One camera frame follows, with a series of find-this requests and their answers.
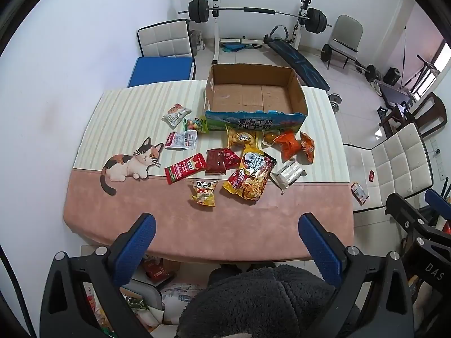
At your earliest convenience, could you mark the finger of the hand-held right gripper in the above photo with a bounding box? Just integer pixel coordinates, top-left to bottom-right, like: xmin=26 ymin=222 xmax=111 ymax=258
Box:
xmin=386 ymin=193 xmax=428 ymax=240
xmin=425 ymin=188 xmax=451 ymax=226

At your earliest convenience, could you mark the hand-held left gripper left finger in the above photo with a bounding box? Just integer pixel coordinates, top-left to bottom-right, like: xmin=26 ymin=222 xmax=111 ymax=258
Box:
xmin=39 ymin=212 xmax=157 ymax=338

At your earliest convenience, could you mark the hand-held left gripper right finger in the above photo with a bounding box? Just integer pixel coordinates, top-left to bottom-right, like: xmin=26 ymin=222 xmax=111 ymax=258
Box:
xmin=298 ymin=212 xmax=423 ymax=338

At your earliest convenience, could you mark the clear braised egg packet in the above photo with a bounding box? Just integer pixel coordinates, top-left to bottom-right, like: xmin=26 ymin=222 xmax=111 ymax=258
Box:
xmin=261 ymin=130 xmax=282 ymax=147

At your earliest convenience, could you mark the yellow round biscuit packet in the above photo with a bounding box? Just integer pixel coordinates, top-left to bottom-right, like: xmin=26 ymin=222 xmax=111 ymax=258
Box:
xmin=225 ymin=125 xmax=259 ymax=150

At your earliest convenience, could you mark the blue printed cardboard box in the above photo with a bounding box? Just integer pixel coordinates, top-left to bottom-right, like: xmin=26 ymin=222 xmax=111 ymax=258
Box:
xmin=204 ymin=64 xmax=309 ymax=132

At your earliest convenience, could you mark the red snack bag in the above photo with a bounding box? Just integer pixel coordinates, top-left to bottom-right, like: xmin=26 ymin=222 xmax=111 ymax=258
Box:
xmin=143 ymin=259 xmax=177 ymax=282

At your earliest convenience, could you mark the cat print tablecloth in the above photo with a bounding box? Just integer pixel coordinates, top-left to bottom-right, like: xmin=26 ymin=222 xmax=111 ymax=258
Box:
xmin=63 ymin=79 xmax=355 ymax=261

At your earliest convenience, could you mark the white padded chair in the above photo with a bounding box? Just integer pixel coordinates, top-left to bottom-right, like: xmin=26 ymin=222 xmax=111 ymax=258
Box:
xmin=343 ymin=123 xmax=434 ymax=214
xmin=137 ymin=20 xmax=194 ymax=59

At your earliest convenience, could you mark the white plastic bag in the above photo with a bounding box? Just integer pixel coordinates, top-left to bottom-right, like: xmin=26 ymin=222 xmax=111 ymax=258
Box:
xmin=120 ymin=282 xmax=205 ymax=328

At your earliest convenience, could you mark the person's grey fleece clothing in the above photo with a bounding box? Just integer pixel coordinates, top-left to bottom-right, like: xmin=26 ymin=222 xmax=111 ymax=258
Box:
xmin=175 ymin=266 xmax=353 ymax=338

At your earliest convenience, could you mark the white wrapped snack packet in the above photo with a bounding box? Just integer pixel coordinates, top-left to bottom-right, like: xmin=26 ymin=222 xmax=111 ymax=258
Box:
xmin=269 ymin=160 xmax=306 ymax=194

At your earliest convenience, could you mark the yellow cartoon snack packet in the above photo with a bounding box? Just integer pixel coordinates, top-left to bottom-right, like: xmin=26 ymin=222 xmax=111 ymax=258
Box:
xmin=190 ymin=179 xmax=219 ymax=208

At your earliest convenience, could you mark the dark wooden chair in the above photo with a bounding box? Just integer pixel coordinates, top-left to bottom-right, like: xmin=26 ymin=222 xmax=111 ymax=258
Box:
xmin=379 ymin=92 xmax=447 ymax=139

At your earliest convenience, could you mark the long red snack packet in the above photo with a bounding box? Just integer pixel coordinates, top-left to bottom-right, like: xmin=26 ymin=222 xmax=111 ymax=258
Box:
xmin=164 ymin=153 xmax=207 ymax=185

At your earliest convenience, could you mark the large yellow noodle packet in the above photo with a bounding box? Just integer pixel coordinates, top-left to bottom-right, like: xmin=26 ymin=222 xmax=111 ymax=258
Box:
xmin=234 ymin=148 xmax=277 ymax=201

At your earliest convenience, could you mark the orange snack packet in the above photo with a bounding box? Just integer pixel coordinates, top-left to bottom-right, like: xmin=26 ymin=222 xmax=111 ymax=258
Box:
xmin=273 ymin=130 xmax=303 ymax=161
xmin=299 ymin=132 xmax=315 ymax=164

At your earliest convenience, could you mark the red yellow snack packet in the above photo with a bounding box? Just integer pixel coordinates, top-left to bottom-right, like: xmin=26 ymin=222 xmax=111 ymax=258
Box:
xmin=222 ymin=169 xmax=247 ymax=196

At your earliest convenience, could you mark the red white clear packet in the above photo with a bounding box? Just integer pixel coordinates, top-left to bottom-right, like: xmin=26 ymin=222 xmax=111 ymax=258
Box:
xmin=164 ymin=130 xmax=198 ymax=150

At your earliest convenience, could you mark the dark red jerky packet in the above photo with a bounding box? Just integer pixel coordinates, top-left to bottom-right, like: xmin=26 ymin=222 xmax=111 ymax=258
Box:
xmin=205 ymin=148 xmax=240 ymax=177

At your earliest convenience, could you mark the small dumbbell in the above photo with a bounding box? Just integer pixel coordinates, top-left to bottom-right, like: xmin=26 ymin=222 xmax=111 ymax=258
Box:
xmin=328 ymin=93 xmax=344 ymax=113

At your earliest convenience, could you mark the green candy packet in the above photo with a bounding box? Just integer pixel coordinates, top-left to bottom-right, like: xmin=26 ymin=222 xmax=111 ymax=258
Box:
xmin=183 ymin=117 xmax=209 ymax=134

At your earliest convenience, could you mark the short barbell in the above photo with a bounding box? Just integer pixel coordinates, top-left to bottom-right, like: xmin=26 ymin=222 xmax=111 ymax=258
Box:
xmin=354 ymin=61 xmax=383 ymax=83

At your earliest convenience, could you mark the black weight bench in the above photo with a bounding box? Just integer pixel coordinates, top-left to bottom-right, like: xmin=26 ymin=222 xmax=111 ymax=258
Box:
xmin=264 ymin=25 xmax=330 ymax=90

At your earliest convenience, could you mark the grey chair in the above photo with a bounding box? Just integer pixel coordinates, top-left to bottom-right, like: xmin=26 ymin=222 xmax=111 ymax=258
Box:
xmin=322 ymin=15 xmax=363 ymax=69

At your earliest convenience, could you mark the blue balance disc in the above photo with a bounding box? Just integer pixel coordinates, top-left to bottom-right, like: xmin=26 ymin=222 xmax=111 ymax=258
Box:
xmin=220 ymin=42 xmax=265 ymax=53

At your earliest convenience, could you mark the white barbell rack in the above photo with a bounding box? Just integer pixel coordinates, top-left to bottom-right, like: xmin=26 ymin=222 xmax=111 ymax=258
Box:
xmin=209 ymin=0 xmax=314 ymax=66

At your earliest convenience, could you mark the black barbell with plates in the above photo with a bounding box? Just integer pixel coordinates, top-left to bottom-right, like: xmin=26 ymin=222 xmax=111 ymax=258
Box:
xmin=178 ymin=0 xmax=332 ymax=35

